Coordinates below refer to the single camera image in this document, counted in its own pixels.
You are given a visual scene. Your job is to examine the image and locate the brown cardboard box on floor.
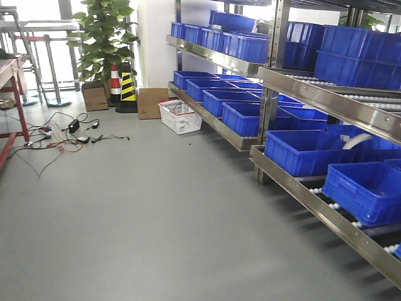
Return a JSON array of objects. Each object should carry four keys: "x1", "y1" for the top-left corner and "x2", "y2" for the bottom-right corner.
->
[{"x1": 137, "y1": 88, "x2": 169, "y2": 120}]

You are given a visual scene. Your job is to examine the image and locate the yellow black traffic cone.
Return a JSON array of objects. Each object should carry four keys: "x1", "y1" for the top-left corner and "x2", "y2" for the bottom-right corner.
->
[{"x1": 115, "y1": 61, "x2": 138, "y2": 113}]

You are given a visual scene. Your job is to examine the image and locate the red white traffic cone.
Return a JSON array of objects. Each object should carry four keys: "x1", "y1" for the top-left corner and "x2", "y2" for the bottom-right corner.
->
[{"x1": 109, "y1": 65, "x2": 121, "y2": 107}]

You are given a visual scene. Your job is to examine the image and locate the green potted plant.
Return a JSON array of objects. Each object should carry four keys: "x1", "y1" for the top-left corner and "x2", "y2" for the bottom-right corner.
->
[{"x1": 73, "y1": 0, "x2": 139, "y2": 83}]

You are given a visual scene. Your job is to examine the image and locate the cables and adapters on floor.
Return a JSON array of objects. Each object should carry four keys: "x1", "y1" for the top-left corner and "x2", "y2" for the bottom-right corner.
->
[{"x1": 6, "y1": 111, "x2": 131, "y2": 179}]

